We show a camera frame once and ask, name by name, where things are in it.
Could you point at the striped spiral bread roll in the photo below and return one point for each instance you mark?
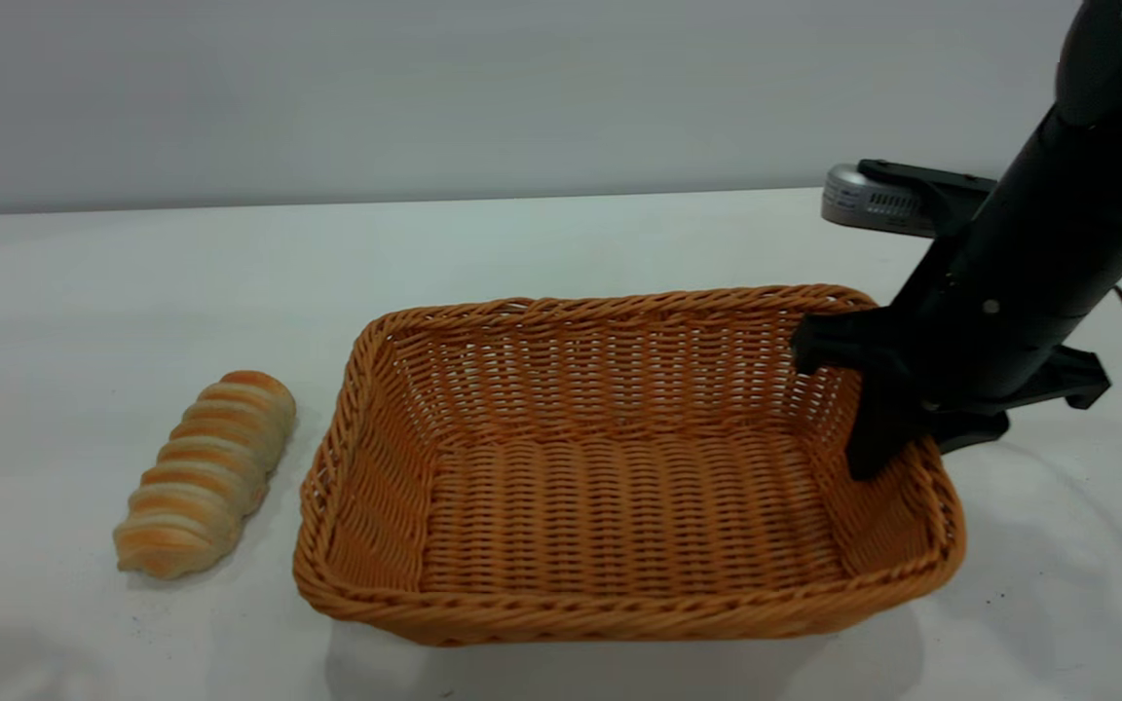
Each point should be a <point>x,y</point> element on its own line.
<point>205,477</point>

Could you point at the orange woven wicker basket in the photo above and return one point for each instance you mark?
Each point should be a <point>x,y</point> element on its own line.
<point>619,506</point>

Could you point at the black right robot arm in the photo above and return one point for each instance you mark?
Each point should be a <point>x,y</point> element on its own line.
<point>1121,58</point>

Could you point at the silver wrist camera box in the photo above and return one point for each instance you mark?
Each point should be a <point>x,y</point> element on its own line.
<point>878,200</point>

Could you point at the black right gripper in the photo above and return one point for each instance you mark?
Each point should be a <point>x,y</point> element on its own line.
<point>1028,273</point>

